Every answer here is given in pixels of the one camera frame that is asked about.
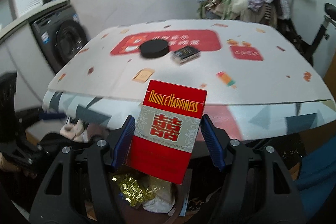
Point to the gold foil wrapper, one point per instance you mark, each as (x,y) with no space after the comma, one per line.
(133,192)

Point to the pink slipper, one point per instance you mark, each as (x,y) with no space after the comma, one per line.
(82,132)

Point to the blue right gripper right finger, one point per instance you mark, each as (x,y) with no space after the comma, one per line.
(215,139)

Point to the red cigarette pack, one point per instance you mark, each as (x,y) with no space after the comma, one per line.
(166,130)

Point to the black exercise bike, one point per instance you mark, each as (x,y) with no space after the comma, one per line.
(312,21)

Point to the white cartoon print mat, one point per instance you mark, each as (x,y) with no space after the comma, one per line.
(240,63)

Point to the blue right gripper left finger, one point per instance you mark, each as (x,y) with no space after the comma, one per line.
(121,140)

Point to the black round lid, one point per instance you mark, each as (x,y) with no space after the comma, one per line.
(153,49)

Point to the small dark patterned box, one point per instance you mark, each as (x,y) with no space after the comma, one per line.
(185,54)

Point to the brown round trash bin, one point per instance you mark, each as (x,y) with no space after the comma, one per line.
(139,215)

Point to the black washing machine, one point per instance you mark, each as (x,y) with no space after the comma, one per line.
(59,34)

